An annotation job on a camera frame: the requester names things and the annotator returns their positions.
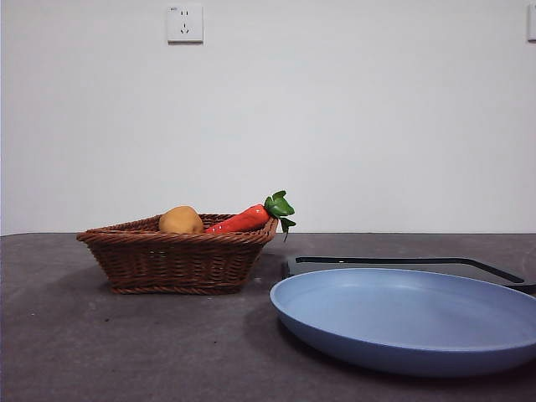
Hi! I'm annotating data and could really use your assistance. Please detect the blue round plate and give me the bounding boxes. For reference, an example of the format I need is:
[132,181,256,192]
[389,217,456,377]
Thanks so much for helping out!
[269,267,536,378]

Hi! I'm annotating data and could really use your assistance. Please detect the orange carrot with green leaves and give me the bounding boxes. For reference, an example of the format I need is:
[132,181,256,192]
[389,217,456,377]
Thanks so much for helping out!
[204,190,297,243]

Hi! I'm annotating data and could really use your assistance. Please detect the yellow-brown potato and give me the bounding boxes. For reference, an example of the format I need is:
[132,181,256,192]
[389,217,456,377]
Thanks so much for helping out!
[158,205,205,235]

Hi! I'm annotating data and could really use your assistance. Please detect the brown wicker basket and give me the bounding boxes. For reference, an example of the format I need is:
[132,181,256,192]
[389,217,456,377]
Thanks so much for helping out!
[75,212,280,296]

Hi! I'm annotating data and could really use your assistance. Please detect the black glossy flat tray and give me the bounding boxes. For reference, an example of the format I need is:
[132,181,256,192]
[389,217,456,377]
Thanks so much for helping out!
[284,255,536,294]

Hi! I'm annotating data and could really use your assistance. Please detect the white wall socket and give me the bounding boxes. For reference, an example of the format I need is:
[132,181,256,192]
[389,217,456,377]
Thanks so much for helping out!
[167,3,205,44]

